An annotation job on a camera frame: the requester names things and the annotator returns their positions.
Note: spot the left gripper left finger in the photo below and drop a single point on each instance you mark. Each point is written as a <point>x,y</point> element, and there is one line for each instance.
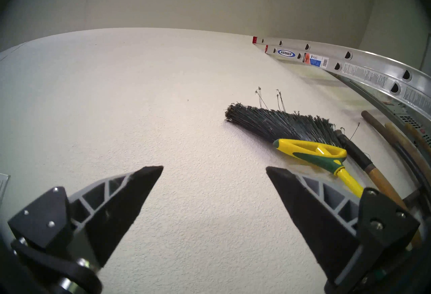
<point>101,209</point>

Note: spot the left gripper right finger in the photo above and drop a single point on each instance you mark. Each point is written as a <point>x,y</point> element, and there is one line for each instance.
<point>323,222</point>

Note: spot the yellow broom with black bristles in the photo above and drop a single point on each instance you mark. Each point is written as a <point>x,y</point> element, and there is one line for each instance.
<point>313,151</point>

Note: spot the aluminium extension ladder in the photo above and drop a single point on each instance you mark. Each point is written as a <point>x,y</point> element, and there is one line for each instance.
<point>370,67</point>

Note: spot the white wall outlet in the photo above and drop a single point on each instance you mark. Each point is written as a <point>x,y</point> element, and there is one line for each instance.
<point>3,185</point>

